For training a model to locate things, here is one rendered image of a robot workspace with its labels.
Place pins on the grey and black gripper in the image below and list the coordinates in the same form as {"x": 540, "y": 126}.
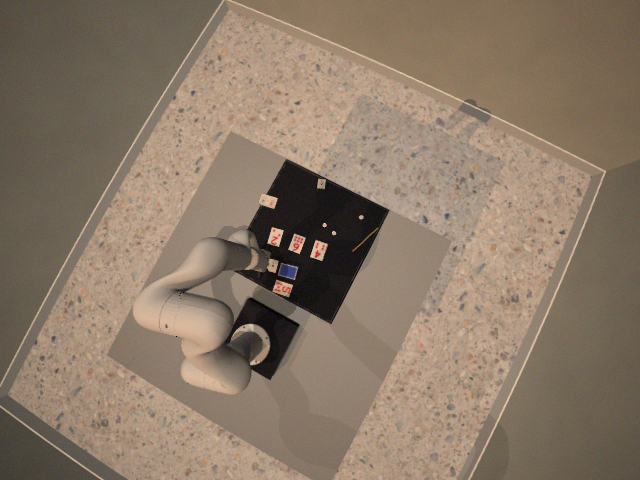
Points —
{"x": 269, "y": 253}

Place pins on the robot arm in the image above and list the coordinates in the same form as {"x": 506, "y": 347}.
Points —
{"x": 205, "y": 323}

